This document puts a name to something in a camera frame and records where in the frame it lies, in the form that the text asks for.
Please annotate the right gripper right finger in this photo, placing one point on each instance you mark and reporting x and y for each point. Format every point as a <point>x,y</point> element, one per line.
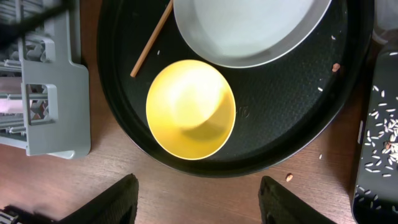
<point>280,206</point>

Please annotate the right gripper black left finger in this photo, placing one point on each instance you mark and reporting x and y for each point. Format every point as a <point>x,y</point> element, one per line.
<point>117,204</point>

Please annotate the yellow bowl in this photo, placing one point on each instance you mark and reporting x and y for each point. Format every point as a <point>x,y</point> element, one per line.
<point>190,110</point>

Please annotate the food scraps with rice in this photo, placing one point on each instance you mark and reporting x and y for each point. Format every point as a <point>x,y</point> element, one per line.
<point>384,133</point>

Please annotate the pink plastic cup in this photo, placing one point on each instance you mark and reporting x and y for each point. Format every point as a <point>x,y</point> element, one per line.
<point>11,85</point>

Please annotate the grey ceramic plate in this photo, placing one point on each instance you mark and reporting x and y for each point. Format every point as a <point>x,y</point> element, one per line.
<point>246,33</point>

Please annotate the wooden chopstick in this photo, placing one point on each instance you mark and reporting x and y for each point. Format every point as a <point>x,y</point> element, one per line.
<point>152,38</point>

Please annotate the grey plastic dishwasher rack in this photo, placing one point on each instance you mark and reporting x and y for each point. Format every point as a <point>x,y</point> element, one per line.
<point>54,90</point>

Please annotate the round black tray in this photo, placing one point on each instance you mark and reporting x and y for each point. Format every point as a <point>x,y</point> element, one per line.
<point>280,107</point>

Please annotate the black rectangular bin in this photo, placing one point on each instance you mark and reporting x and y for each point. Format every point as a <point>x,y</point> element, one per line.
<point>379,140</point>

